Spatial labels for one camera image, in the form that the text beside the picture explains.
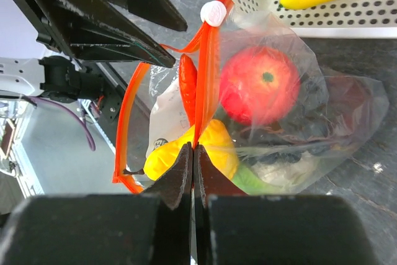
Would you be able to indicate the toy cabbage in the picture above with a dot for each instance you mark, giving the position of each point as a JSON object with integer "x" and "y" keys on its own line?
{"x": 278, "y": 178}

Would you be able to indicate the dark red toy apple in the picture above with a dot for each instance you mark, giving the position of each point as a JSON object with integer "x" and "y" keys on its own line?
{"x": 348, "y": 109}

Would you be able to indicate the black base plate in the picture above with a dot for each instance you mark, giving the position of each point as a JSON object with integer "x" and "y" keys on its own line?
{"x": 114, "y": 90}

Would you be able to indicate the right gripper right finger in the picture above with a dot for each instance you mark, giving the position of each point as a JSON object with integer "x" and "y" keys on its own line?
{"x": 234, "y": 228}

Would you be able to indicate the white plastic fruit basket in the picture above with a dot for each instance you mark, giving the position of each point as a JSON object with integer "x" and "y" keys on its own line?
{"x": 336, "y": 19}

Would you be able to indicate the clear zip top bag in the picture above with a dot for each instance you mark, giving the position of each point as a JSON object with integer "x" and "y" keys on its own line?
{"x": 143, "y": 155}

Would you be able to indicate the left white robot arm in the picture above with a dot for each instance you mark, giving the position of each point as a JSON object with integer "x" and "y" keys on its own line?
{"x": 54, "y": 77}

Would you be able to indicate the black toy grapes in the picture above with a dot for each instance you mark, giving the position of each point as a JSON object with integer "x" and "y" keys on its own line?
{"x": 308, "y": 128}

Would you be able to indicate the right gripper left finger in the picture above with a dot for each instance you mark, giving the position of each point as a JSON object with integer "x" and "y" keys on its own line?
{"x": 150, "y": 228}

